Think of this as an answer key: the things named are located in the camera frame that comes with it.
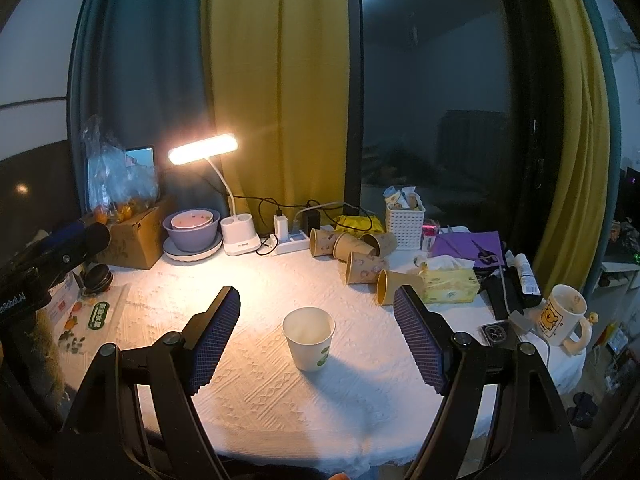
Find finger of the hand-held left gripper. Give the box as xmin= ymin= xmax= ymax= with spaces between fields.
xmin=30 ymin=219 xmax=87 ymax=257
xmin=50 ymin=221 xmax=112 ymax=273

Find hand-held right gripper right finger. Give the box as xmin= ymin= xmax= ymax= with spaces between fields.
xmin=392 ymin=285 xmax=583 ymax=480

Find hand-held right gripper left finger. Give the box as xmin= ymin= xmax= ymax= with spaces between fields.
xmin=52 ymin=286 xmax=242 ymax=480

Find white paper cup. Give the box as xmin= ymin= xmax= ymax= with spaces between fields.
xmin=282 ymin=307 xmax=336 ymax=372

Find person's left forearm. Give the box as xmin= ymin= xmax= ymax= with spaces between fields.
xmin=34 ymin=305 xmax=67 ymax=403

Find brown paper cup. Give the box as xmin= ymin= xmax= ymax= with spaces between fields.
xmin=361 ymin=231 xmax=399 ymax=259
xmin=333 ymin=232 xmax=377 ymax=263
xmin=376 ymin=269 xmax=426 ymax=307
xmin=309 ymin=228 xmax=337 ymax=259
xmin=345 ymin=251 xmax=390 ymax=285

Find cardboard box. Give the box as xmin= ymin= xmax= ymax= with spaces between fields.
xmin=92 ymin=199 xmax=172 ymax=270

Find black round lid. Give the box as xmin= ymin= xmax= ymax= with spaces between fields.
xmin=81 ymin=263 xmax=114 ymax=297

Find yellow tissue box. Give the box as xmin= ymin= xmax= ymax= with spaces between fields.
xmin=414 ymin=255 xmax=481 ymax=305

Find clear plastic bag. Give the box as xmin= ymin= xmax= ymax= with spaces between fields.
xmin=81 ymin=115 xmax=162 ymax=223

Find sticker sheet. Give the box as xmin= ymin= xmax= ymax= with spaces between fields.
xmin=49 ymin=280 xmax=132 ymax=357

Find smartphone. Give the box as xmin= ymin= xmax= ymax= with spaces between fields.
xmin=479 ymin=321 xmax=524 ymax=347

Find white tablecloth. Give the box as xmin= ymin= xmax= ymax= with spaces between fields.
xmin=52 ymin=246 xmax=587 ymax=477

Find white plate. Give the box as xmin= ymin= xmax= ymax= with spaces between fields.
xmin=163 ymin=236 xmax=224 ymax=262

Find black case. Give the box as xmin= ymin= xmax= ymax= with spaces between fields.
xmin=482 ymin=267 xmax=544 ymax=321

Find pink bowl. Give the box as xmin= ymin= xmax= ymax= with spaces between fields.
xmin=171 ymin=211 xmax=214 ymax=231

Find purple bowl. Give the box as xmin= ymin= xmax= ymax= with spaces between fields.
xmin=162 ymin=208 xmax=222 ymax=254

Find white power adapter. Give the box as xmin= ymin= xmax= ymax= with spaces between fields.
xmin=507 ymin=309 xmax=534 ymax=334

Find black scissors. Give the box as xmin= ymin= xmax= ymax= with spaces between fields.
xmin=469 ymin=236 xmax=502 ymax=267

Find white plastic basket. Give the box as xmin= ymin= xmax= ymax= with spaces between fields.
xmin=384 ymin=201 xmax=426 ymax=251

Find white power strip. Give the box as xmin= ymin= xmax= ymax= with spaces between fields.
xmin=259 ymin=232 xmax=311 ymax=256

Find white tube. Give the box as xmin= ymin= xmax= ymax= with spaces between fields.
xmin=512 ymin=253 xmax=544 ymax=297

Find yellow packet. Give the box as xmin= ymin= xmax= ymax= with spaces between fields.
xmin=333 ymin=214 xmax=385 ymax=236

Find white bear mug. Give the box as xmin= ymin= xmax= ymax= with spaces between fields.
xmin=537 ymin=284 xmax=594 ymax=359

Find white desk lamp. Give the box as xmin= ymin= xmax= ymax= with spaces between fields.
xmin=167 ymin=133 xmax=262 ymax=257

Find teal curtain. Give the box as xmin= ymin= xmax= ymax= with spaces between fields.
xmin=69 ymin=0 xmax=217 ymax=213

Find yellow curtain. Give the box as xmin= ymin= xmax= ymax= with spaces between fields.
xmin=200 ymin=0 xmax=364 ymax=233
xmin=529 ymin=0 xmax=625 ymax=287

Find black cable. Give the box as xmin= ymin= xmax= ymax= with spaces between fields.
xmin=231 ymin=194 xmax=307 ymax=226

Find white cable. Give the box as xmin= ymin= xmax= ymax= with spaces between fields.
xmin=294 ymin=201 xmax=347 ymax=222

